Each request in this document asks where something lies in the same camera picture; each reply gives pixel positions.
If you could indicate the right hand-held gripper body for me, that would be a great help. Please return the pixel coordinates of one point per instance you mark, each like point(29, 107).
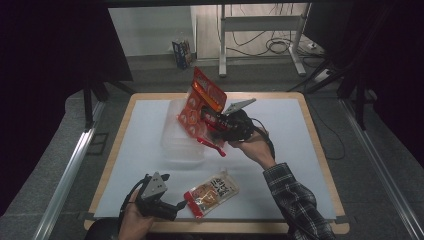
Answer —
point(236, 125)

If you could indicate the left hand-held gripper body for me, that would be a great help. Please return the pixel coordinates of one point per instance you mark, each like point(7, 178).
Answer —
point(155, 196)

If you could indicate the red snack packet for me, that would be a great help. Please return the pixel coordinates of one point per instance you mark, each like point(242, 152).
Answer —
point(196, 110)

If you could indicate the bread packet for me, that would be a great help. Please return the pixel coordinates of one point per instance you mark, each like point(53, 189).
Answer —
point(213, 193)

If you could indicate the translucent white plastic basket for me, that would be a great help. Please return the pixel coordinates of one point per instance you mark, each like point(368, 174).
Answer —
point(181, 143)

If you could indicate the person's right hand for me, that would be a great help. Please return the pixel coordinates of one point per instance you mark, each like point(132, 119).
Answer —
point(255, 150)

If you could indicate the person's left hand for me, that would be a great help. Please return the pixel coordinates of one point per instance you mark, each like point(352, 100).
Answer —
point(133, 223)

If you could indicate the blue carton box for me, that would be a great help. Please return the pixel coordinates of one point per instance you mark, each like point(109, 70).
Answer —
point(182, 53)

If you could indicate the white power strip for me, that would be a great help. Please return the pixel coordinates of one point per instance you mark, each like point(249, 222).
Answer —
point(321, 75)

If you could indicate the white metal stand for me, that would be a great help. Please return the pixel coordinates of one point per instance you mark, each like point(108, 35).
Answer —
point(260, 23)

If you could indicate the black stand legs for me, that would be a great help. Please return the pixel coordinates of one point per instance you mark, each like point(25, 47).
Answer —
point(360, 100)
point(89, 106)

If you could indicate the black curtain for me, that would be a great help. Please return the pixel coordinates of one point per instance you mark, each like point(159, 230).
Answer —
point(393, 66)
point(50, 66)

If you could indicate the aluminium rail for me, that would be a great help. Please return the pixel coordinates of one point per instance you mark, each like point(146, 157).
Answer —
point(383, 173)
point(66, 180)

